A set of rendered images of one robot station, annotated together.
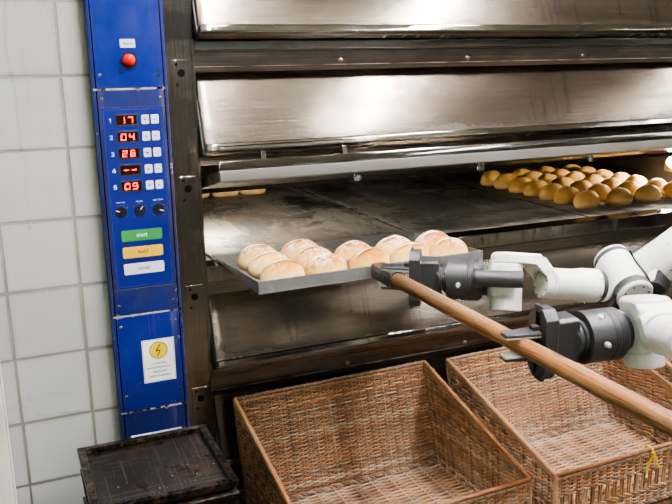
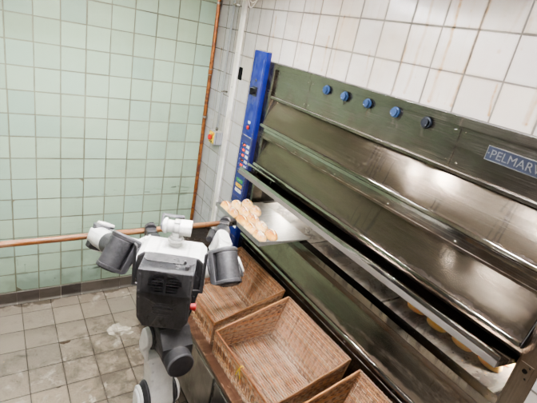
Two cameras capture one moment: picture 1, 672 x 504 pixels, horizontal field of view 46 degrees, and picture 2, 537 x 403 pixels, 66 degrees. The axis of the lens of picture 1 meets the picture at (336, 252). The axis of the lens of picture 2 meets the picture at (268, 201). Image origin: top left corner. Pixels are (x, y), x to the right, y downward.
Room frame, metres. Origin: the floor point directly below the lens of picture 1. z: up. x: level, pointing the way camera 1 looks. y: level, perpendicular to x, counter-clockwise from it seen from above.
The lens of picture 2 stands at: (1.38, -2.28, 2.24)
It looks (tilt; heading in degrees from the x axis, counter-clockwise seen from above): 21 degrees down; 77
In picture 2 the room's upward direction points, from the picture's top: 11 degrees clockwise
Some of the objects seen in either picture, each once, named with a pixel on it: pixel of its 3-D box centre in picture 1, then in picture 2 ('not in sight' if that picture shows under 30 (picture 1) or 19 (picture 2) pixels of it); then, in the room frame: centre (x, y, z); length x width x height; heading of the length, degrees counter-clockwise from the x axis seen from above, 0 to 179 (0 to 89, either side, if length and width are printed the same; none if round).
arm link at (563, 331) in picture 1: (570, 339); (151, 238); (1.24, -0.38, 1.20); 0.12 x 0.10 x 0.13; 106
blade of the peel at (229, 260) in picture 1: (343, 253); (260, 219); (1.86, -0.02, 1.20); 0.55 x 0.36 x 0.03; 114
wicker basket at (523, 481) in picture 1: (376, 465); (227, 290); (1.72, -0.09, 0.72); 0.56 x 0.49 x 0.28; 115
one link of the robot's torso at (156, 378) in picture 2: not in sight; (160, 365); (1.36, -0.80, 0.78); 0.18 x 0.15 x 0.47; 23
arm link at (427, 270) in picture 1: (438, 278); (222, 229); (1.61, -0.21, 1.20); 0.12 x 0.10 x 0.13; 79
